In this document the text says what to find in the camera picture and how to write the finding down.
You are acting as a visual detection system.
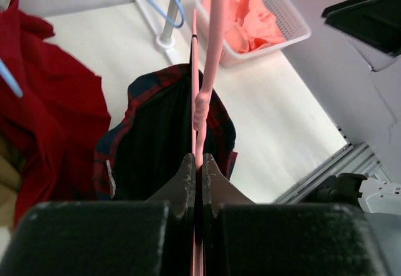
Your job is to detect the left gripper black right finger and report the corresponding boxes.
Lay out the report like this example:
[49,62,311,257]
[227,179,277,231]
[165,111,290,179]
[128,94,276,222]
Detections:
[201,153,254,275]

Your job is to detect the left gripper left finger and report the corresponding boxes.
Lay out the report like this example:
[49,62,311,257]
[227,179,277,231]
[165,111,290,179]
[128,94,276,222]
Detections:
[147,154,196,275]

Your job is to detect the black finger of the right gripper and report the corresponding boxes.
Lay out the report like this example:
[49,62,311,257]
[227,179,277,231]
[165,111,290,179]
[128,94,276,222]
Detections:
[322,0,400,57]

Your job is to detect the red plaid skirt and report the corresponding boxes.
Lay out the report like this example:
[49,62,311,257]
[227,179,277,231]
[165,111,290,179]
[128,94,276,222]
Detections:
[92,63,239,201]

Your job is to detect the pink hanger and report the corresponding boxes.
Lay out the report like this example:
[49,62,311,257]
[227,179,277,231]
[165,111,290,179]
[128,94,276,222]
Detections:
[190,0,229,275]

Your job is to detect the left blue hanger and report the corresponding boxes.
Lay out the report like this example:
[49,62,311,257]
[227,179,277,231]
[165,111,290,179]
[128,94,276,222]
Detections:
[0,60,23,98]

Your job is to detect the white plastic basket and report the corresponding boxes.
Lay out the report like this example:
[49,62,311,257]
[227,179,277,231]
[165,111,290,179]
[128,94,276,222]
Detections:
[191,0,311,68]

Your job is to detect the pink garment in basket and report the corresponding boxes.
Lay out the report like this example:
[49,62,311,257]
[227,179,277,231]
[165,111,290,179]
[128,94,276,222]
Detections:
[202,0,286,55]

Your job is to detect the red hanging garment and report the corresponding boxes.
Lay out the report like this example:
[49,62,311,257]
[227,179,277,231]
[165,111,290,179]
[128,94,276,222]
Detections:
[1,0,111,220]

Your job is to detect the metal clothes rack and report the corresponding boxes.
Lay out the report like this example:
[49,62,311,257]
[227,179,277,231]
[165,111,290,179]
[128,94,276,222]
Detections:
[134,0,185,65]

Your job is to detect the tan hanging garment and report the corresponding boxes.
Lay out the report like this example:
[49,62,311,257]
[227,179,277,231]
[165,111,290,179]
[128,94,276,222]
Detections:
[0,135,25,232]

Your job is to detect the aluminium mounting rail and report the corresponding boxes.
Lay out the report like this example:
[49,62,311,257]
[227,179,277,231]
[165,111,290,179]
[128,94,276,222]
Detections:
[273,142,393,204]

